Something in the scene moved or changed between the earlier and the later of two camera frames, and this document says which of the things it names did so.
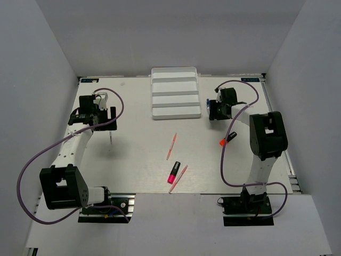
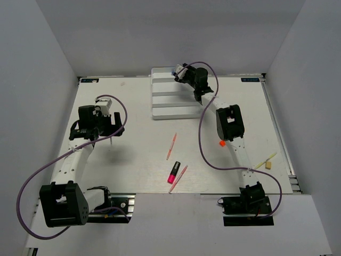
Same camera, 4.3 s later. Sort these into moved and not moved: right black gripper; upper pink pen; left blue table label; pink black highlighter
Moved: right black gripper
Not moved: upper pink pen; left blue table label; pink black highlighter
